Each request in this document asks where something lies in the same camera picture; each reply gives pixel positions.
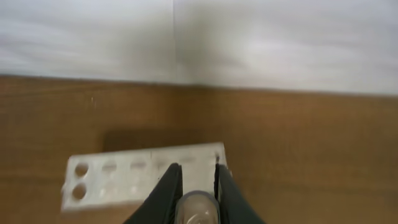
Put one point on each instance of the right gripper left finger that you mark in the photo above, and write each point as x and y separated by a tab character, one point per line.
161	199

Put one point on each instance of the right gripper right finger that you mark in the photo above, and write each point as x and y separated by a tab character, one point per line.
231	205

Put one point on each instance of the clear test tube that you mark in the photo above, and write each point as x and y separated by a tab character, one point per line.
197	208

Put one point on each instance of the white test tube rack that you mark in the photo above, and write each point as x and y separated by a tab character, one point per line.
124	183

